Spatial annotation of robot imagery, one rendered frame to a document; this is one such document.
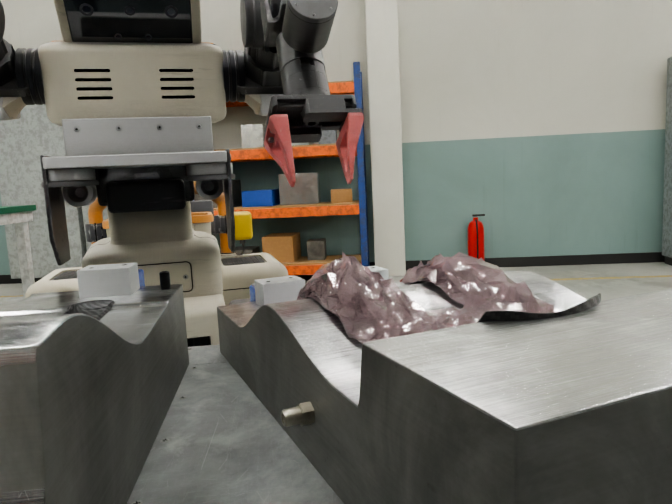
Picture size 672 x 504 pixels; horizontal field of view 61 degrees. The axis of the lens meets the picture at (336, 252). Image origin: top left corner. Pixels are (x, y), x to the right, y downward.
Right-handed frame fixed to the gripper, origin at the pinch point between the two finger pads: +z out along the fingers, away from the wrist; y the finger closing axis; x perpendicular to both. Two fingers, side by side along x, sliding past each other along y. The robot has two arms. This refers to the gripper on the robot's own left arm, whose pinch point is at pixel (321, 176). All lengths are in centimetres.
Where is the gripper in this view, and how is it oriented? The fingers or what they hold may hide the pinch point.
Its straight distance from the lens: 67.5
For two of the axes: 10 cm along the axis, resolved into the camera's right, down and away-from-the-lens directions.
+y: 9.6, -0.8, 2.6
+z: 1.6, 9.4, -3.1
